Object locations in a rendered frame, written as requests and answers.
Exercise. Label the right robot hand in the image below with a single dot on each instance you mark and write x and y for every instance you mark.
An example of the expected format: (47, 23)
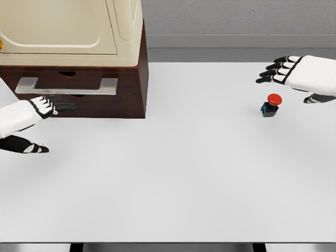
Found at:
(309, 74)

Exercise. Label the red button switch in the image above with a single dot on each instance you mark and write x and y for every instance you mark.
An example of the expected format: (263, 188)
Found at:
(272, 105)

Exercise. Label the cream appliance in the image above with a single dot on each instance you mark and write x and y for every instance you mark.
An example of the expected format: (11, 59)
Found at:
(68, 31)

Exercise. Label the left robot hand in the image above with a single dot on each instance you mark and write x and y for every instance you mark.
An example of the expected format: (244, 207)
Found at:
(18, 113)

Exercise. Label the brown wooden cabinet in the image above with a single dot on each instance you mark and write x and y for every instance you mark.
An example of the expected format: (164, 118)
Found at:
(136, 86)

